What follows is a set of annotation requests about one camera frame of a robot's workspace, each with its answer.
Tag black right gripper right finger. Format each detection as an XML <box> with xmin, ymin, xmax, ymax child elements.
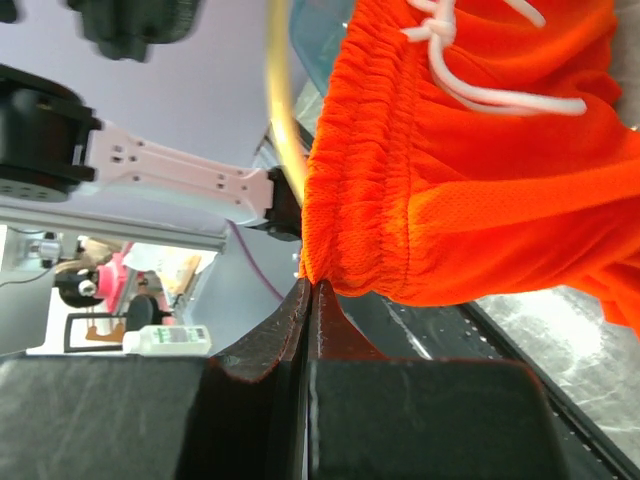
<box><xmin>307</xmin><ymin>281</ymin><xmax>387</xmax><ymax>479</ymax></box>

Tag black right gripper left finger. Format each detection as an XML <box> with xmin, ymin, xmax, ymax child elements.
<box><xmin>209</xmin><ymin>277</ymin><xmax>312</xmax><ymax>480</ymax></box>

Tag orange shorts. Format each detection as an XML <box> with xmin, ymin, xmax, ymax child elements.
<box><xmin>300</xmin><ymin>1</ymin><xmax>639</xmax><ymax>329</ymax></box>

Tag beige wooden hanger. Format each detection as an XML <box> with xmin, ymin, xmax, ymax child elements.
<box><xmin>266</xmin><ymin>0</ymin><xmax>307</xmax><ymax>205</ymax></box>

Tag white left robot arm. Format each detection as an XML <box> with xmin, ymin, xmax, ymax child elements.
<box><xmin>1</xmin><ymin>65</ymin><xmax>302</xmax><ymax>241</ymax></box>

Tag white plastic bottle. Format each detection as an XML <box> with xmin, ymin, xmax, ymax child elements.
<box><xmin>122</xmin><ymin>325</ymin><xmax>212</xmax><ymax>357</ymax></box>

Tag teal plastic basin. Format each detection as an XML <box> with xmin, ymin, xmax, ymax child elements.
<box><xmin>289</xmin><ymin>0</ymin><xmax>355</xmax><ymax>97</ymax></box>

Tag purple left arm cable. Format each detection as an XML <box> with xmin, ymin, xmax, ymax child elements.
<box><xmin>228</xmin><ymin>219</ymin><xmax>289</xmax><ymax>304</ymax></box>

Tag aluminium frame rail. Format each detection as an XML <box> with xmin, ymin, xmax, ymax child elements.
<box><xmin>1</xmin><ymin>204</ymin><xmax>227</xmax><ymax>251</ymax></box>

